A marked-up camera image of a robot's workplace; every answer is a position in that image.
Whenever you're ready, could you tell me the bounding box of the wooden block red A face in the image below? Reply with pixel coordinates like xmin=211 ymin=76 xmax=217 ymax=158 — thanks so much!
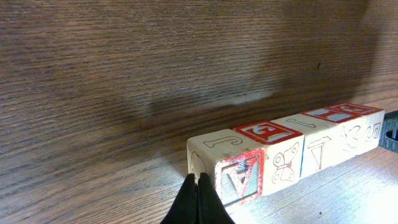
xmin=187 ymin=129 xmax=265 ymax=207

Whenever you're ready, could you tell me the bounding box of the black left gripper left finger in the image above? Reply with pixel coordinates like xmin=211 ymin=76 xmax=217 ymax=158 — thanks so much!
xmin=160 ymin=174 xmax=197 ymax=224

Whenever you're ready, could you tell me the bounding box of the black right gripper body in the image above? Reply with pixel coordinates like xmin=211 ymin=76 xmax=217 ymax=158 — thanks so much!
xmin=379 ymin=111 xmax=398 ymax=153

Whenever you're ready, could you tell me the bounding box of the wooden block number 9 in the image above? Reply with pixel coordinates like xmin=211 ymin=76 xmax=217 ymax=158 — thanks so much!
xmin=302 ymin=108 xmax=366 ymax=168

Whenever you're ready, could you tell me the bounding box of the wooden block red E face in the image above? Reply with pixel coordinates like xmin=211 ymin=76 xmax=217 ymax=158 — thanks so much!
xmin=326 ymin=103 xmax=385 ymax=156

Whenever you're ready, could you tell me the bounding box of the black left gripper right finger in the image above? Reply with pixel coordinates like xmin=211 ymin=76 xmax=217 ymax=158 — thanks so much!
xmin=197 ymin=173 xmax=234 ymax=224

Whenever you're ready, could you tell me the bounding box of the wooden block letter J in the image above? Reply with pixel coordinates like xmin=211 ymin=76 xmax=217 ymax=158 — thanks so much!
xmin=272 ymin=114 xmax=338 ymax=178

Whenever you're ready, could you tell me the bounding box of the wooden block green trim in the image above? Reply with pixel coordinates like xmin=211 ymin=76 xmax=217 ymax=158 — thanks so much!
xmin=234 ymin=121 xmax=304 ymax=195

